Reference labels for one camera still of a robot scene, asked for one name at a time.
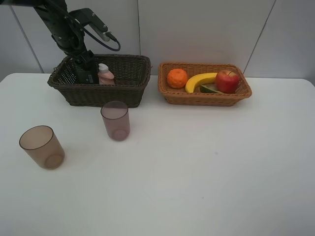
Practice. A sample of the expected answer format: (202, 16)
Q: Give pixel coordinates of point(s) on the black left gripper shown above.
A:
(70, 39)

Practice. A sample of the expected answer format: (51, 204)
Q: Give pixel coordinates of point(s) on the dark green pump bottle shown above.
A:
(86, 72)

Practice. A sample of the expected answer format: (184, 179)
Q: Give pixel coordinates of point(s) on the pink bottle white cap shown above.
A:
(105, 76)

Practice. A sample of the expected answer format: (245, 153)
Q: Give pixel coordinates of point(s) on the purple translucent plastic cup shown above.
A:
(116, 120)

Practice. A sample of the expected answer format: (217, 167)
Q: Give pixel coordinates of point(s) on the brown translucent plastic cup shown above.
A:
(42, 145)

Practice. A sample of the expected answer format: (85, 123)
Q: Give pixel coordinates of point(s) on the orange mandarin fruit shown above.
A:
(177, 78)

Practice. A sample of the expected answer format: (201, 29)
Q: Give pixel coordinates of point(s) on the yellow banana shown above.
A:
(200, 79)

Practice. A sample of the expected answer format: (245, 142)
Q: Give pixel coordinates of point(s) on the halved avocado with pit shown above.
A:
(209, 88)

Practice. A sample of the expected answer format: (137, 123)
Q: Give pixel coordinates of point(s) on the red yellow apple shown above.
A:
(227, 81)

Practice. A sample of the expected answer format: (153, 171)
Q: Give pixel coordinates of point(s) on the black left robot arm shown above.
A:
(50, 12)

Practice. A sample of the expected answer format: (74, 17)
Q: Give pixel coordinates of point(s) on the dark brown wicker basket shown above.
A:
(131, 76)

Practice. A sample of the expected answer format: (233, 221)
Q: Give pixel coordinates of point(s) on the orange wicker basket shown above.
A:
(181, 97)

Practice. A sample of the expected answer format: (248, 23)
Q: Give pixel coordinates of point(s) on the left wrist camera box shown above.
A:
(86, 16)

